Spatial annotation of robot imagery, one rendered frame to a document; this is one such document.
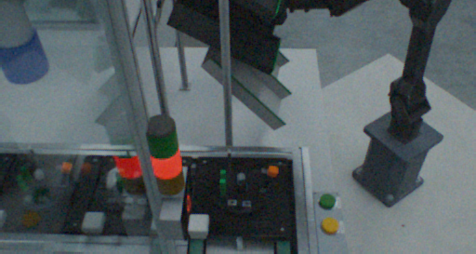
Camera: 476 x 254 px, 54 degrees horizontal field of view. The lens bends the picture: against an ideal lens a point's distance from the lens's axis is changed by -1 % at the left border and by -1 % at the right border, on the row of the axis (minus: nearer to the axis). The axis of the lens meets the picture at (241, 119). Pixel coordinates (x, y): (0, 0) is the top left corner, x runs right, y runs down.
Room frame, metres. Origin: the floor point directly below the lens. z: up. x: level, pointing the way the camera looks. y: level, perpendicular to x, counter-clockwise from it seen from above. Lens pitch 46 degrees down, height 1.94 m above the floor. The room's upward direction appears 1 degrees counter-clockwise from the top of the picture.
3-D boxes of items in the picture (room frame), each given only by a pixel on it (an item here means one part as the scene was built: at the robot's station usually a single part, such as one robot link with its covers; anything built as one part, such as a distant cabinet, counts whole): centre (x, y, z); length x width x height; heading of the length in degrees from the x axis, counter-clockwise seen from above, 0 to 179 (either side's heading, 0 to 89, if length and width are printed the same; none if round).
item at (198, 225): (0.59, 0.10, 0.97); 0.05 x 0.05 x 0.04; 88
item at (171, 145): (0.50, 0.13, 1.38); 0.05 x 0.05 x 0.05
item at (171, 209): (0.50, 0.13, 1.29); 0.12 x 0.05 x 0.25; 178
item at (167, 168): (0.50, 0.13, 1.33); 0.05 x 0.05 x 0.05
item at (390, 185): (0.81, -0.42, 0.96); 0.15 x 0.15 x 0.20; 35
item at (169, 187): (0.50, 0.13, 1.28); 0.05 x 0.05 x 0.05
